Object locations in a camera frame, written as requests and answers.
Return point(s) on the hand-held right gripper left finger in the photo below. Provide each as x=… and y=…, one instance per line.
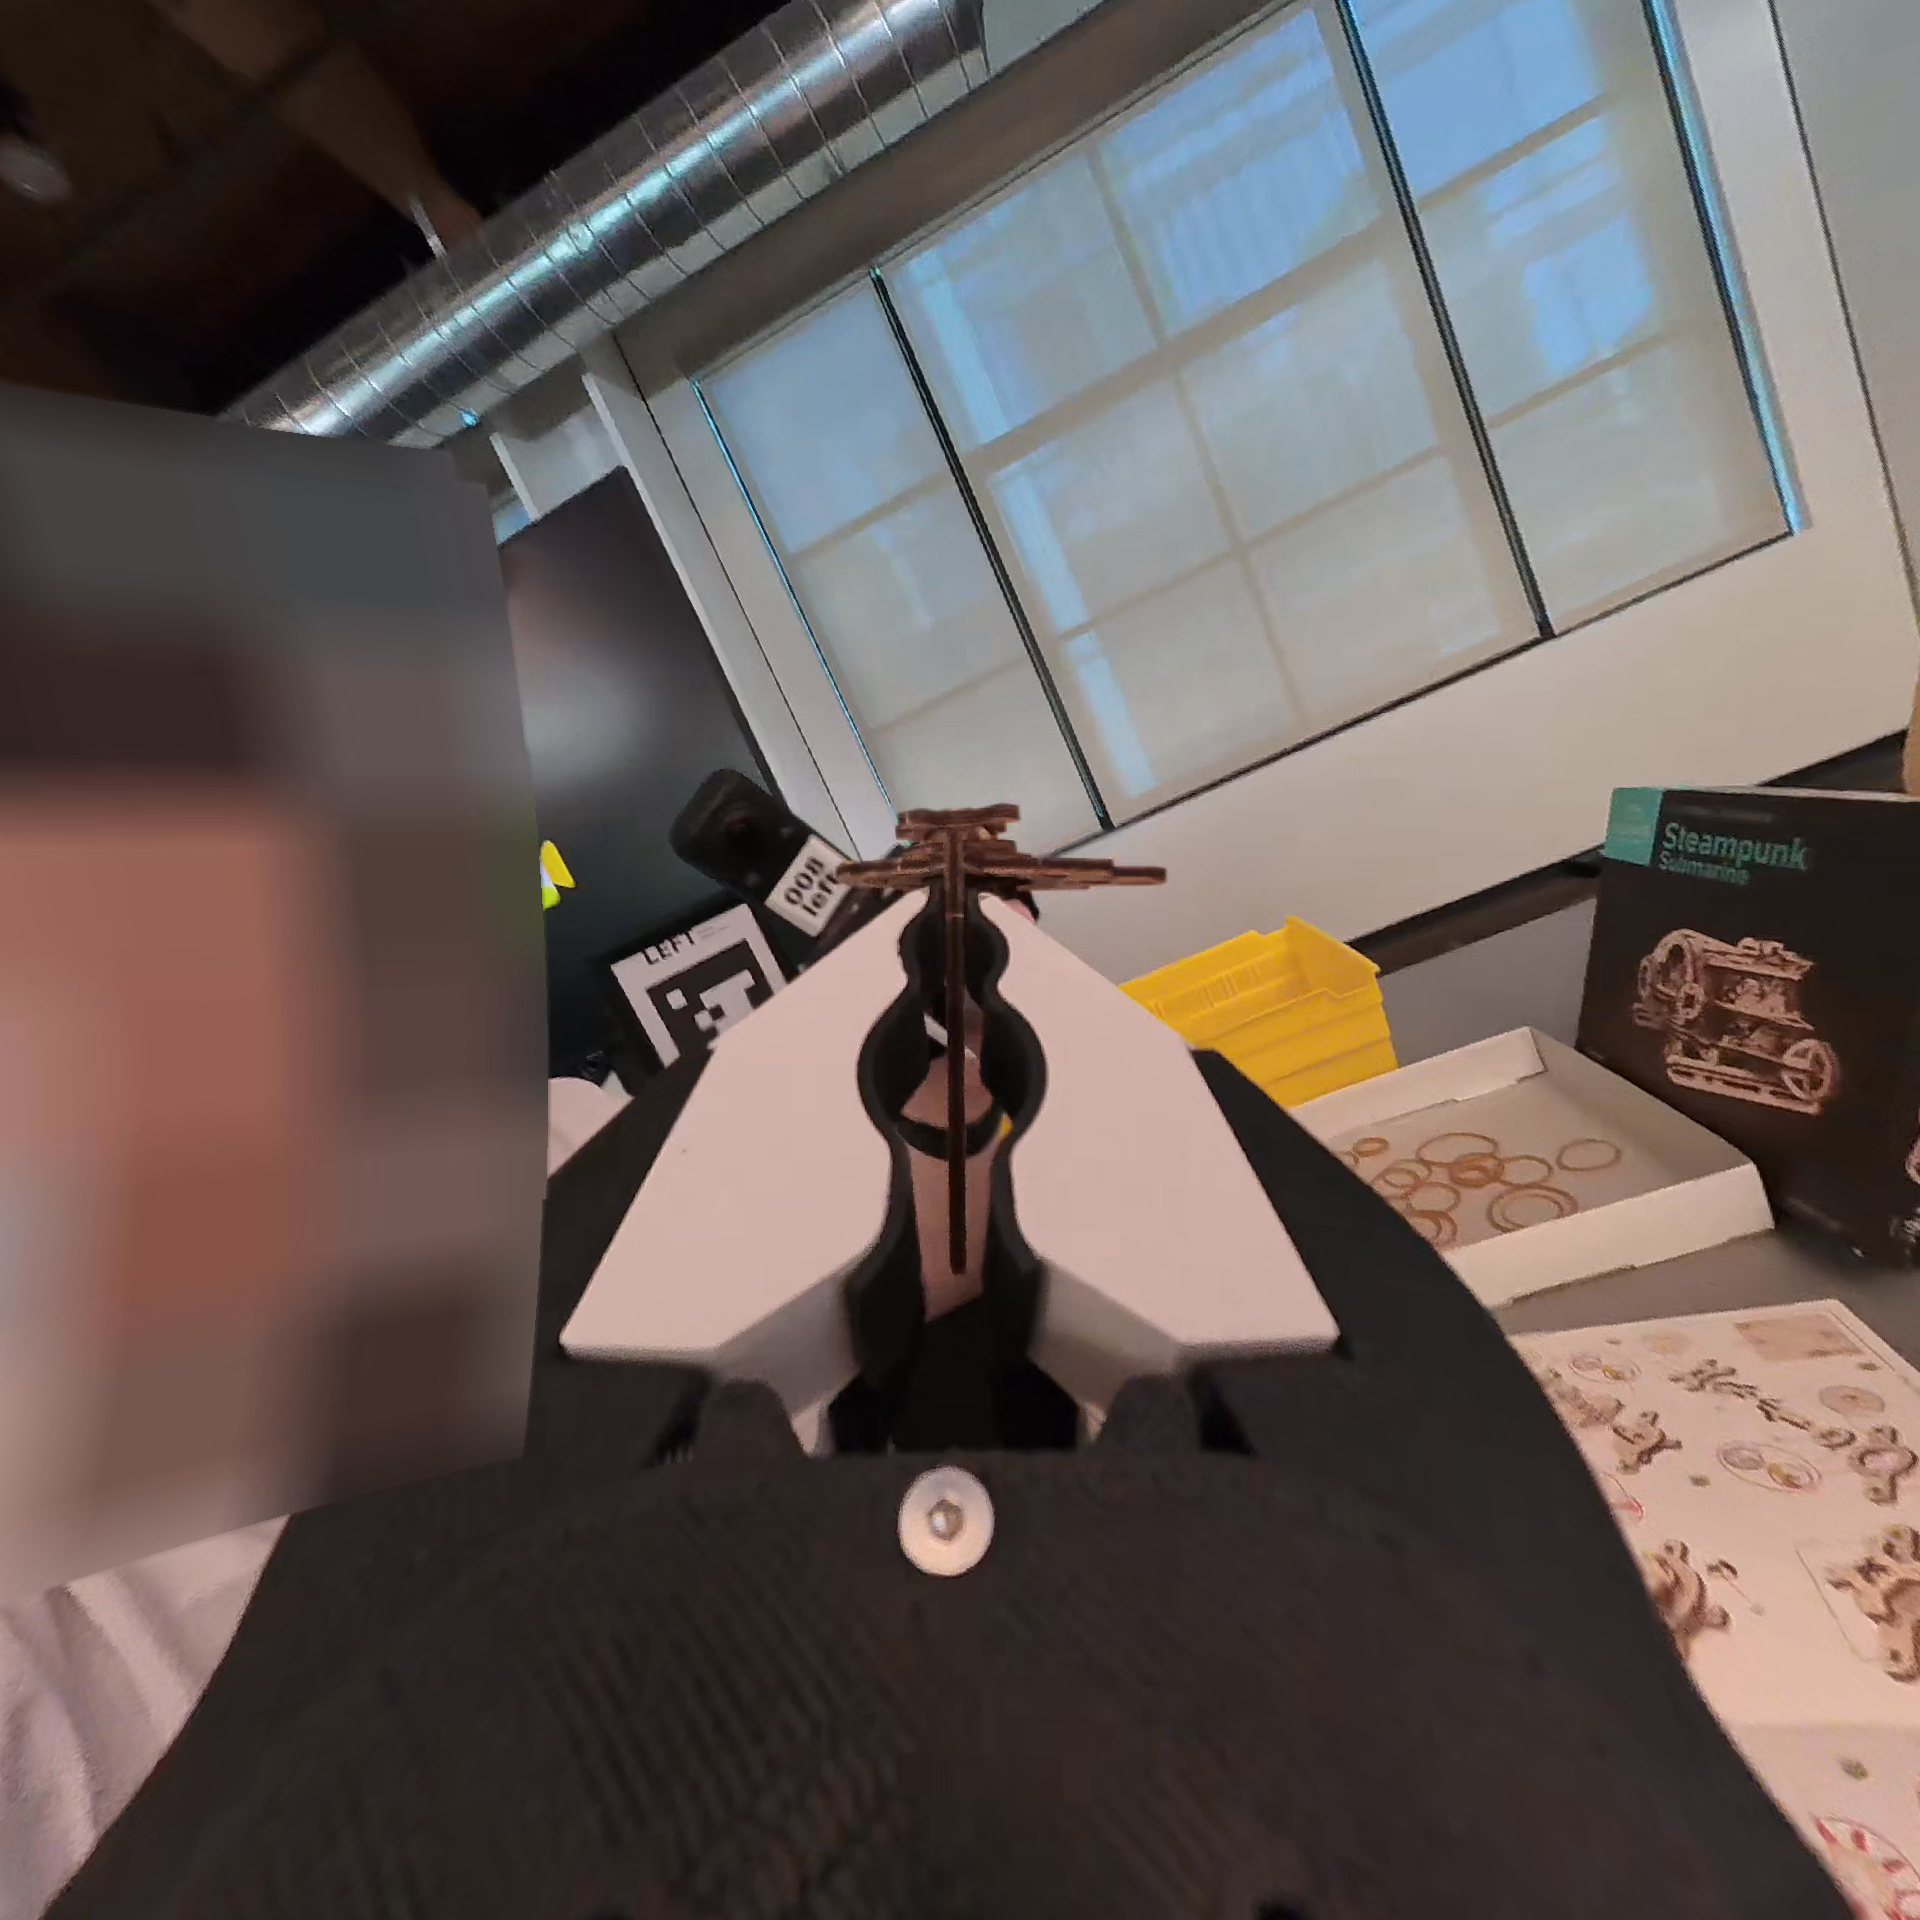
x=750, y=1186

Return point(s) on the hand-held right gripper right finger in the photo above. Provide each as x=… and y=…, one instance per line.
x=1171, y=1202

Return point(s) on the wooden model frame part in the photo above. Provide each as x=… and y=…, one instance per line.
x=1036, y=875

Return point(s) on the black model kit box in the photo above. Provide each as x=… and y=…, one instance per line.
x=1724, y=944

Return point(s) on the small yellow object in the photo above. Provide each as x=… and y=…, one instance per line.
x=556, y=878

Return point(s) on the black flat panel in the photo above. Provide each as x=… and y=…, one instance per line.
x=630, y=676

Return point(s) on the yellow plastic bin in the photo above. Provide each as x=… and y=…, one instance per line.
x=1276, y=997

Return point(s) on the pile of tan rubber bands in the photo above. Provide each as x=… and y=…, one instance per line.
x=1478, y=1172

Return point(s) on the white cardboard tray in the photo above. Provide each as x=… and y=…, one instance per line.
x=1652, y=1215

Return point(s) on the large paned window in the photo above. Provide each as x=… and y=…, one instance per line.
x=1276, y=451

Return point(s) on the illustrated instruction sheet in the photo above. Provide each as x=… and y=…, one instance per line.
x=1724, y=1651

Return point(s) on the person's white shirt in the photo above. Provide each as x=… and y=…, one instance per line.
x=90, y=1724

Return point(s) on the silver spiral air duct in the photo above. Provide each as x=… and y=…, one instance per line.
x=600, y=255

